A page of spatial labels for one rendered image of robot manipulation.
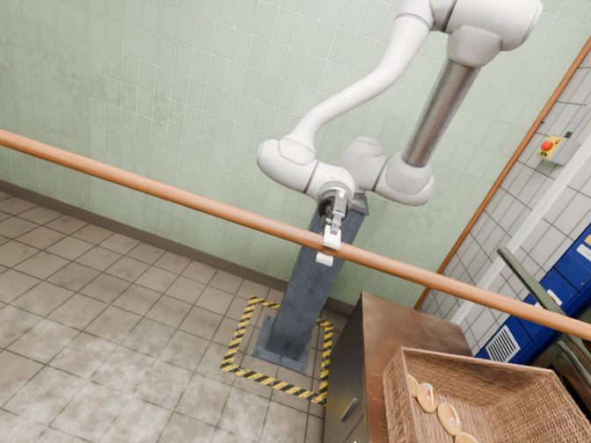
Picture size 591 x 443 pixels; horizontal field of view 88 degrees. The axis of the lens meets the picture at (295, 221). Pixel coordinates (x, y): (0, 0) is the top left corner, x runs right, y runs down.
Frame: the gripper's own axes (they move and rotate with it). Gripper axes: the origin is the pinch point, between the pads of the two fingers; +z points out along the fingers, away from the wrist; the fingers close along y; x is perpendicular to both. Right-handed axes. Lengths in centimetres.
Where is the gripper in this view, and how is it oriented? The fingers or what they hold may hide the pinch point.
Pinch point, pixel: (328, 244)
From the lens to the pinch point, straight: 59.0
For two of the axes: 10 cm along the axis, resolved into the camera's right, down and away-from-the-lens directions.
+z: -1.6, 4.3, -8.9
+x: -9.4, -3.3, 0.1
